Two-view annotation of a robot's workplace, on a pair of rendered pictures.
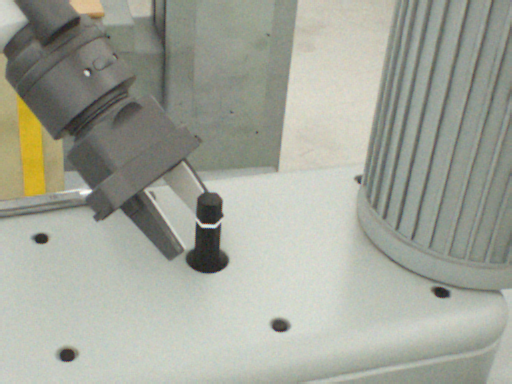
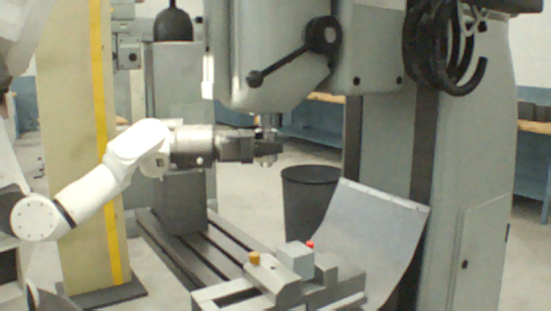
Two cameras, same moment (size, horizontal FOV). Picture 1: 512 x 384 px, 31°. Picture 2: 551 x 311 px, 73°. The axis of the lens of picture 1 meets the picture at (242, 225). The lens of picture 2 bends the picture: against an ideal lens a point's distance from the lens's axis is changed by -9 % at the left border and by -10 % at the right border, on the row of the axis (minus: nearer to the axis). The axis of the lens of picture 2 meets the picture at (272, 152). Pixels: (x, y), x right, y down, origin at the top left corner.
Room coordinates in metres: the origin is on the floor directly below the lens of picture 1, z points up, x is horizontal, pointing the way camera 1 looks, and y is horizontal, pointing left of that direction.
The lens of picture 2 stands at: (-0.19, 0.21, 1.41)
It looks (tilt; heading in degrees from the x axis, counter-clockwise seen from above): 13 degrees down; 346
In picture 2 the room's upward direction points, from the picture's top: straight up
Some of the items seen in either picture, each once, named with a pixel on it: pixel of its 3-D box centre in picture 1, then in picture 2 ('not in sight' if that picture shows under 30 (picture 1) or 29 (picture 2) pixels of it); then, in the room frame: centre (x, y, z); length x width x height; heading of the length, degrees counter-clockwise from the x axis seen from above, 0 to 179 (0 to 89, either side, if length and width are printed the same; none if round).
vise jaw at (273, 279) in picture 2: not in sight; (271, 277); (0.50, 0.04, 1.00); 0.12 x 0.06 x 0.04; 18
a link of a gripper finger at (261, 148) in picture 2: not in sight; (268, 149); (0.59, 0.03, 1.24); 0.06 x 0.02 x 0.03; 86
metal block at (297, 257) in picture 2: not in sight; (294, 262); (0.52, -0.01, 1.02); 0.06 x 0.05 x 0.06; 18
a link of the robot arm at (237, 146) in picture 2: not in sight; (220, 147); (0.62, 0.12, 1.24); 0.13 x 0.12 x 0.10; 176
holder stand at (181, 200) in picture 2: not in sight; (178, 190); (1.06, 0.21, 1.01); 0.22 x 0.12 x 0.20; 12
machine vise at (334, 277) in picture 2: not in sight; (281, 288); (0.51, 0.02, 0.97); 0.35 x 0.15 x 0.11; 108
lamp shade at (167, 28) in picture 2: not in sight; (172, 25); (0.55, 0.21, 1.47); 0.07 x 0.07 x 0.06
